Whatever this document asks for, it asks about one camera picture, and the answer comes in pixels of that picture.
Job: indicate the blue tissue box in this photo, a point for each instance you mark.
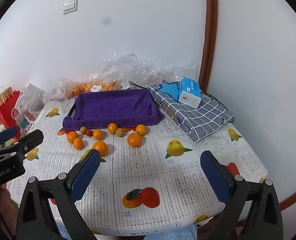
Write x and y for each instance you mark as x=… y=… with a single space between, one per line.
x=189 y=92

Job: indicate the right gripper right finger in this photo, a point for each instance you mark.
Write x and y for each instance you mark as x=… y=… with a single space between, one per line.
x=264 y=219

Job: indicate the person's left hand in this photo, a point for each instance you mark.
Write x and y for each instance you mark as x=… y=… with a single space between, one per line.
x=8 y=219

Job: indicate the large tangerine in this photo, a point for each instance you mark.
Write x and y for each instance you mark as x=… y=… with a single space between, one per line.
x=134 y=140

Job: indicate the small red fruit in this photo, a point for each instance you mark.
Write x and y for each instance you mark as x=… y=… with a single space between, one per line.
x=88 y=132

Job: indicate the purple towel on tray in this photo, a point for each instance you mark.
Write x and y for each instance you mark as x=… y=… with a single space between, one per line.
x=126 y=108

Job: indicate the brown wooden door frame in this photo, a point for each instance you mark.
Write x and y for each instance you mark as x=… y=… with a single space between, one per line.
x=210 y=33

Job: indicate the white plastic bag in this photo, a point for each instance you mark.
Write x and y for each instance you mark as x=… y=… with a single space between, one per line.
x=30 y=102

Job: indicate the blue star paper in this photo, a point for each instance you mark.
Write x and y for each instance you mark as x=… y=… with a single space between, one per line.
x=172 y=89

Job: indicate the red paper shopping bag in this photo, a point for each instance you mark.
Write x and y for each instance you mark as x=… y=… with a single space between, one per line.
x=9 y=115

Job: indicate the clear plastic bag left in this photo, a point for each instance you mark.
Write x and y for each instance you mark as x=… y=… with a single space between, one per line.
x=59 y=90

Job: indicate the white wall light switch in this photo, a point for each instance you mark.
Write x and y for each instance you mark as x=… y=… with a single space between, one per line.
x=70 y=6

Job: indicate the small orange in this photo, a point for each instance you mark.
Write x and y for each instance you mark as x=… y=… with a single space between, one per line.
x=141 y=129
x=98 y=134
x=112 y=128

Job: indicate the black tray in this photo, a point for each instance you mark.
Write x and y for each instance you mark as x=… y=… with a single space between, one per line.
x=72 y=111

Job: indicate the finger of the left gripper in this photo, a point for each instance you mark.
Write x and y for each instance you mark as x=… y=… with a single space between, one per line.
x=24 y=144
x=7 y=134

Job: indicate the grey checked folded cloth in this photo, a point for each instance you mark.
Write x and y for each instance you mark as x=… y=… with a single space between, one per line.
x=197 y=123

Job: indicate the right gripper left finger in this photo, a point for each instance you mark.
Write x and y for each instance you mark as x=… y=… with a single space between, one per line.
x=35 y=219

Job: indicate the green round fruit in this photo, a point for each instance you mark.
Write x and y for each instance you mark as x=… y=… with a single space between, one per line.
x=119 y=132
x=83 y=130

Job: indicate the clear plastic bag of oranges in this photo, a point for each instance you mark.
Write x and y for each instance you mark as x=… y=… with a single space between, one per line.
x=129 y=71

